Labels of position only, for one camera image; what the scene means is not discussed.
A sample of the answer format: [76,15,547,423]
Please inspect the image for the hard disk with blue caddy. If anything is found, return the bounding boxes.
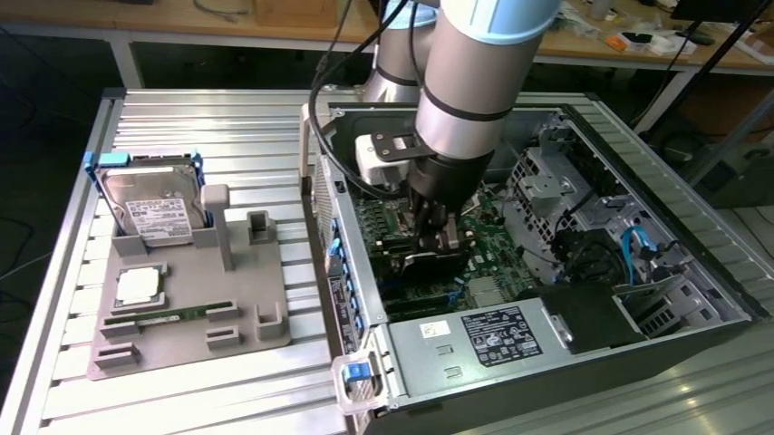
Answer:
[82,149,211,248]

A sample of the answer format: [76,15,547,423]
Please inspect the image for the perforated metal drive cage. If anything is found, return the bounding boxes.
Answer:
[505,144,598,223]

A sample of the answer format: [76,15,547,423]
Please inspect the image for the black slanted pole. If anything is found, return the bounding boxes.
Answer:
[686,0,757,182]

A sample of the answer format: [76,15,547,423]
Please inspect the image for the grey plastic parts rack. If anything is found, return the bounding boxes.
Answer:
[87,183,295,382]

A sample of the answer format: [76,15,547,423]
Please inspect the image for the grey power supply unit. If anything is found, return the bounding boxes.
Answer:
[386,303,574,395]

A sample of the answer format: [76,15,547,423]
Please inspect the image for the silver CPU chip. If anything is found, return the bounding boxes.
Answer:
[115,270,164,305]

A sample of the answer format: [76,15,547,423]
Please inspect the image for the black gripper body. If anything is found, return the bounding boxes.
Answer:
[406,151,497,212]

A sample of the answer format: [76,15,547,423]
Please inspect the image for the blue disk wire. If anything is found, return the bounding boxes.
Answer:
[619,226,654,286]

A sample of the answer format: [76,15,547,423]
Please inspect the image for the silver chipset heatsink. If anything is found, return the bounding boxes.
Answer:
[469,278,515,305]

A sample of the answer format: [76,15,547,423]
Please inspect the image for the dark grey machine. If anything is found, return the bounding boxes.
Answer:
[694,144,774,209]

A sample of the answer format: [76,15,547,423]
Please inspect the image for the wooden workbench white legs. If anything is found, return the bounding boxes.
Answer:
[0,0,774,132]

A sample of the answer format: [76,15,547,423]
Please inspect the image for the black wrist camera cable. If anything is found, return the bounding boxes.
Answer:
[307,0,425,196]

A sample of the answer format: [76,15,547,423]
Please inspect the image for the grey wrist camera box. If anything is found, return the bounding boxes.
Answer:
[354,130,425,191]

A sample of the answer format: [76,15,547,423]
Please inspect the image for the green RAM stick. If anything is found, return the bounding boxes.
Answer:
[130,304,235,325]

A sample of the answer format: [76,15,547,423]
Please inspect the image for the black monitor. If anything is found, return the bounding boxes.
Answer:
[670,0,774,46]

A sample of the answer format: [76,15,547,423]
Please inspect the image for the black graphics card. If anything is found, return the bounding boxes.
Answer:
[395,250,469,294]

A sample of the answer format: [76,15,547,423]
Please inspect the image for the black cable with metal plug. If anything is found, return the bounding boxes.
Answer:
[311,0,346,92]

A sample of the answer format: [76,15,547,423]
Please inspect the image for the orange and white small box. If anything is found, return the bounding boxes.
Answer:
[603,31,654,53]

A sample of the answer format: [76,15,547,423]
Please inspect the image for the green motherboard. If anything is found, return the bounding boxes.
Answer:
[347,185,537,321]

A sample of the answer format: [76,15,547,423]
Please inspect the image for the open black PC case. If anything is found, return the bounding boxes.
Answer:
[298,100,769,435]

